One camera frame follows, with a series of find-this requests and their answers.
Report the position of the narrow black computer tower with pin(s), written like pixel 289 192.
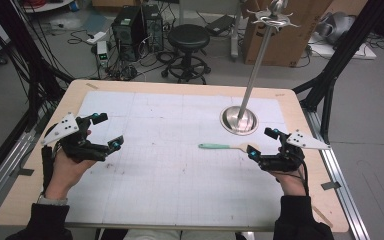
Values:
pixel 154 26

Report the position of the white power strip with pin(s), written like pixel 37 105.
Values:
pixel 96 37

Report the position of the black round stool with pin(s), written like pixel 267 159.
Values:
pixel 188 38

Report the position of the person's right hand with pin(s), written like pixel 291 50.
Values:
pixel 291 185

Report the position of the white round table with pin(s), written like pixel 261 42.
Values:
pixel 43 6

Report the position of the person's left hand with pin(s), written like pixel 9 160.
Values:
pixel 65 176

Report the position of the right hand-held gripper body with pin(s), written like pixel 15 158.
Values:
pixel 290 160

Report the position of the white flat board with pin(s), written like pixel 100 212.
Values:
pixel 346 50

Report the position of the grey tape piece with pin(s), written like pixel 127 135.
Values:
pixel 25 172
pixel 330 185

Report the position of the black flat device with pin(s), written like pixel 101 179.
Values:
pixel 220 24

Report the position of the large black computer tower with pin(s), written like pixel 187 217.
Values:
pixel 128 33

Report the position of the white grid mat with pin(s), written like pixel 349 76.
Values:
pixel 180 166

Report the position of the silver metal utensil stand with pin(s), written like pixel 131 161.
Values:
pixel 240 120

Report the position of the brown cardboard box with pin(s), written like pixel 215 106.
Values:
pixel 280 46

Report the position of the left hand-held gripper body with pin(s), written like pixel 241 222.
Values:
pixel 67 128

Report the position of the aluminium rail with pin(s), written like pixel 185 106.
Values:
pixel 0 173
pixel 340 186

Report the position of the grey rounded device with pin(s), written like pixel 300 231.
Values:
pixel 336 27

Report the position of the white metal table leg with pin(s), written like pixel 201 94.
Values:
pixel 236 33

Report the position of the white device with green light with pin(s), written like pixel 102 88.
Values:
pixel 102 53

